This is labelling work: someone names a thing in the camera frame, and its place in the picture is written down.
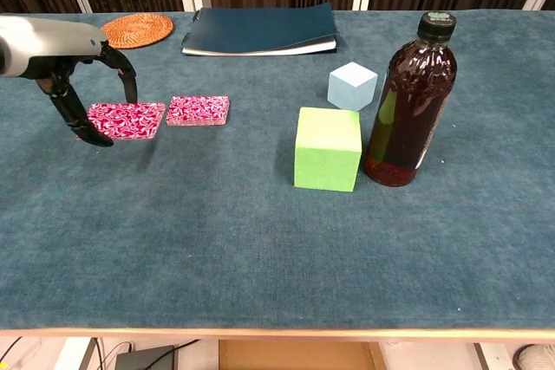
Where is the light blue foam cube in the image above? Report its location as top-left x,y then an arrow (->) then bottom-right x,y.
327,62 -> 378,112

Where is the white table leg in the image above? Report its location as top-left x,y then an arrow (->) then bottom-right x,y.
472,342 -> 500,370
54,337 -> 99,370

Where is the teal table cloth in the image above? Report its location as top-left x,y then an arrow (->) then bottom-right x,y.
0,10 -> 555,331

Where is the white shoe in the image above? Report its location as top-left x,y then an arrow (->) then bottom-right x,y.
513,343 -> 555,370

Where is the dark tea plastic bottle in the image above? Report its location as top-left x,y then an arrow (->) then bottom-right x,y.
364,10 -> 459,188

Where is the grey box under table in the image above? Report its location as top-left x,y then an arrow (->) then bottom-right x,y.
114,345 -> 181,370

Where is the round woven rattan coaster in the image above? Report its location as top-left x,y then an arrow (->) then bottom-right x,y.
100,13 -> 174,49

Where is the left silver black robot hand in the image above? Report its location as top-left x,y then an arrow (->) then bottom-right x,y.
0,14 -> 140,148

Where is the green foam cube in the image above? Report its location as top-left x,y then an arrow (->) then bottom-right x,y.
293,106 -> 363,192

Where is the dark blue spiral notebook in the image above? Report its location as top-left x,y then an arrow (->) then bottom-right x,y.
180,2 -> 338,58

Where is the brown cardboard box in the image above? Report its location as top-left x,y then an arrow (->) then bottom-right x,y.
218,339 -> 387,370

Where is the black cable under table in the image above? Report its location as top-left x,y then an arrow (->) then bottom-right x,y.
95,338 -> 200,370

